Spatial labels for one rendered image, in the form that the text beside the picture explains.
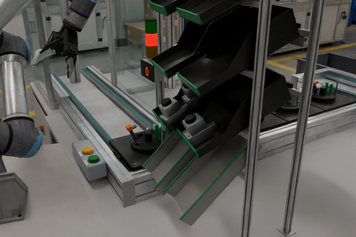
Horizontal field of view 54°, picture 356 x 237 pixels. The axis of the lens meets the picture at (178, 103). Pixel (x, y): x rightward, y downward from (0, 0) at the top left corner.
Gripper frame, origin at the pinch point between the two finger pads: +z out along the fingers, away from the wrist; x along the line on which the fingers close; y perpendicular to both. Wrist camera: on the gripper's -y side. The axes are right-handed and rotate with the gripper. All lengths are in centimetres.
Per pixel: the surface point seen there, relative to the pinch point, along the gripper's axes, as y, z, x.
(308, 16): 283, -170, -509
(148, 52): -4.5, -23.6, -30.1
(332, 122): -48, -38, -111
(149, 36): -4.1, -29.5, -27.3
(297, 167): -79, -23, -40
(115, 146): -21.8, 12.3, -26.3
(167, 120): -54, -16, -12
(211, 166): -65, -11, -25
